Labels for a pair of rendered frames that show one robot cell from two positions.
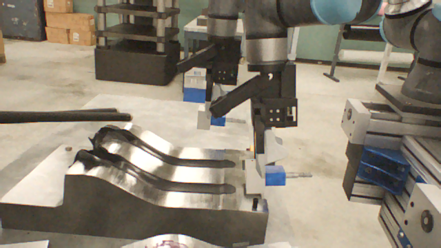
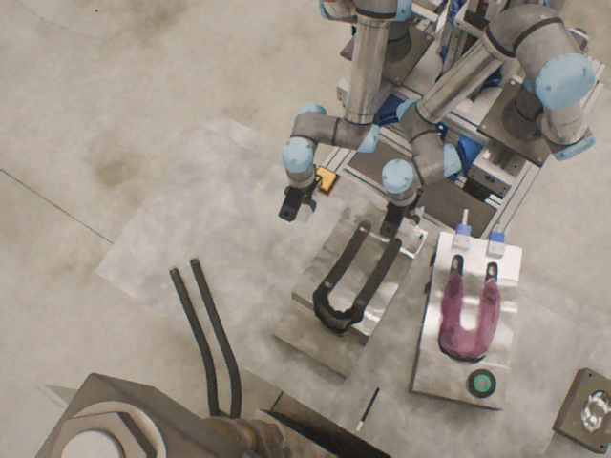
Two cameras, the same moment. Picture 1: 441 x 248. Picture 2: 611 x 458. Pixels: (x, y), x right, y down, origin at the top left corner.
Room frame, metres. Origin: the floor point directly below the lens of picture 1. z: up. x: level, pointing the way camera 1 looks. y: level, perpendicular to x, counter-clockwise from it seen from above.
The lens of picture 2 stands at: (0.49, 0.52, 2.56)
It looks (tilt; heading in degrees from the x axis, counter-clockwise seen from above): 71 degrees down; 311
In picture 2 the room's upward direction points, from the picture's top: 11 degrees counter-clockwise
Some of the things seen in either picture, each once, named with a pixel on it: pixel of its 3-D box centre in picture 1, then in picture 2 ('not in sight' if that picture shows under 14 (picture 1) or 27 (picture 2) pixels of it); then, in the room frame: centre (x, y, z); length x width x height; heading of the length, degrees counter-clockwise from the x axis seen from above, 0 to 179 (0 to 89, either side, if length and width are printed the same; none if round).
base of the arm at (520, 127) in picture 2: not in sight; (531, 111); (0.44, -0.52, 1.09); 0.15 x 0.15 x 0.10
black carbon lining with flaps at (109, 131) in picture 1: (155, 158); (356, 276); (0.66, 0.13, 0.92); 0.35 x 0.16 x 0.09; 90
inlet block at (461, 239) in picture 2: not in sight; (463, 229); (0.45, -0.18, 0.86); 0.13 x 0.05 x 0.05; 107
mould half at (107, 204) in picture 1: (149, 175); (350, 282); (0.67, 0.15, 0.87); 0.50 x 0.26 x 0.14; 90
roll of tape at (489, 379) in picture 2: not in sight; (480, 384); (0.21, 0.23, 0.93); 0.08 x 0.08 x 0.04
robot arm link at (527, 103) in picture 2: not in sight; (544, 92); (0.43, -0.51, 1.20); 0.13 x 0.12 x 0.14; 139
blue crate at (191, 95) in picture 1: (211, 94); not in sight; (3.93, 0.14, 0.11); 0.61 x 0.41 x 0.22; 89
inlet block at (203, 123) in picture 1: (221, 118); (309, 199); (0.90, 0.00, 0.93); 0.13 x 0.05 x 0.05; 90
